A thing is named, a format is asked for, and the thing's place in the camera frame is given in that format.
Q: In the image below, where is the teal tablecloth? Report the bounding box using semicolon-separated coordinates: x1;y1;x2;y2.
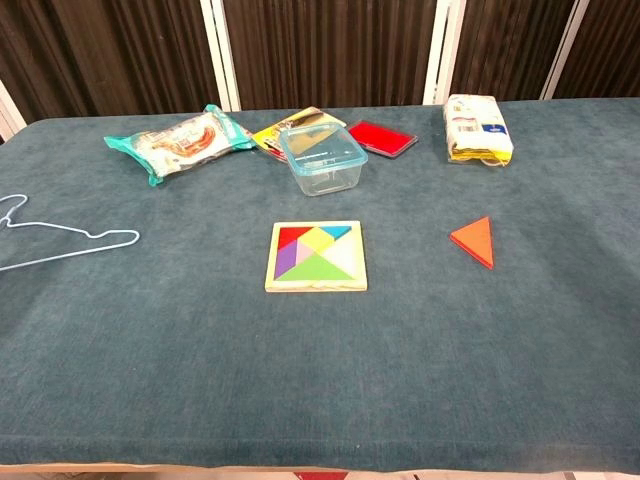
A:
0;98;640;474

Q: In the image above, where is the white partition post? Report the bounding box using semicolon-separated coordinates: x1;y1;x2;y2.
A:
0;79;27;144
199;0;242;112
539;0;591;100
422;0;469;105

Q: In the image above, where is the wooden tangram tray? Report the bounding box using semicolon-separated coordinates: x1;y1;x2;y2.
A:
264;220;369;294

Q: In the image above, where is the brown slatted partition panel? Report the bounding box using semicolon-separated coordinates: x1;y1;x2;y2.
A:
0;0;221;124
554;0;640;101
452;0;576;104
222;0;437;112

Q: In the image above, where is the purple tangram parallelogram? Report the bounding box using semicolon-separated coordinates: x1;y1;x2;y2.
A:
276;243;301;279

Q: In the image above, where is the yellow tangram piece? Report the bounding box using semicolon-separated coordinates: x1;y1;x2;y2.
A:
298;226;337;254

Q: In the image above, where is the orange triangle puzzle piece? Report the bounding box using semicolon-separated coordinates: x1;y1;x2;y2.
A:
449;215;495;271

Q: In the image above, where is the yellow razor blister pack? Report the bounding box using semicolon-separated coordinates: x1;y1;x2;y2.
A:
251;105;347;164

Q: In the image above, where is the white and yellow tissue pack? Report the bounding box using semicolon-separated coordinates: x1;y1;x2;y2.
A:
443;93;515;168

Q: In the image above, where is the red tangram piece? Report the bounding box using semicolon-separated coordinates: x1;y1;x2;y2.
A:
278;226;314;251

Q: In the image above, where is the clear container with teal rim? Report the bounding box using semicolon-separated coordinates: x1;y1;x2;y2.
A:
278;122;369;197

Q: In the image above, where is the red ink pad case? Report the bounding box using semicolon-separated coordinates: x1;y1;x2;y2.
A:
347;119;419;160

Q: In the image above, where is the teal snack bag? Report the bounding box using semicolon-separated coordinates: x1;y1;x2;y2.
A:
103;103;258;187

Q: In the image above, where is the green tangram triangle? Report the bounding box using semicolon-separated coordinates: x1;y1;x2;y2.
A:
276;253;354;282

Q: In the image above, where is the light blue wire hanger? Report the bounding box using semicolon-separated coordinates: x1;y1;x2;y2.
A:
0;193;141;273

